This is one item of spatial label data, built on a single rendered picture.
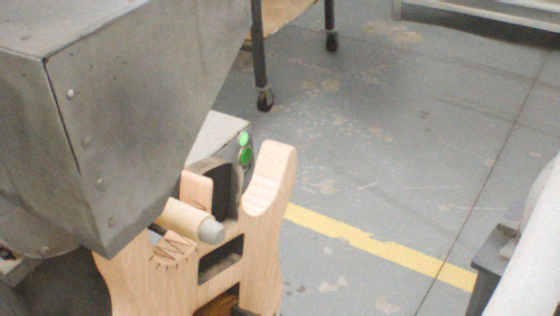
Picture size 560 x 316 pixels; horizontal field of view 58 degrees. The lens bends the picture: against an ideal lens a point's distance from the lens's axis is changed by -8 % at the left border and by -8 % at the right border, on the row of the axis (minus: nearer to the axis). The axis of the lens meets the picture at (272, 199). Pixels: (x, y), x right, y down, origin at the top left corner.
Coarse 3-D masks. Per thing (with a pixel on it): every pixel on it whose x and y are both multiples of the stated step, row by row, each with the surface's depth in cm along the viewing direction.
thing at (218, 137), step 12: (216, 120) 95; (228, 120) 95; (240, 120) 94; (204, 132) 92; (216, 132) 92; (228, 132) 92; (204, 144) 89; (216, 144) 89; (228, 144) 90; (252, 144) 96; (192, 156) 87; (204, 156) 87; (216, 156) 88; (228, 156) 91; (240, 156) 93; (252, 156) 97; (252, 168) 99; (180, 180) 88; (156, 228) 103
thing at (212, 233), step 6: (204, 222) 54; (210, 222) 54; (216, 222) 54; (204, 228) 54; (210, 228) 53; (216, 228) 54; (222, 228) 54; (204, 234) 54; (210, 234) 53; (216, 234) 53; (222, 234) 54; (204, 240) 54; (210, 240) 54; (216, 240) 54; (222, 240) 55
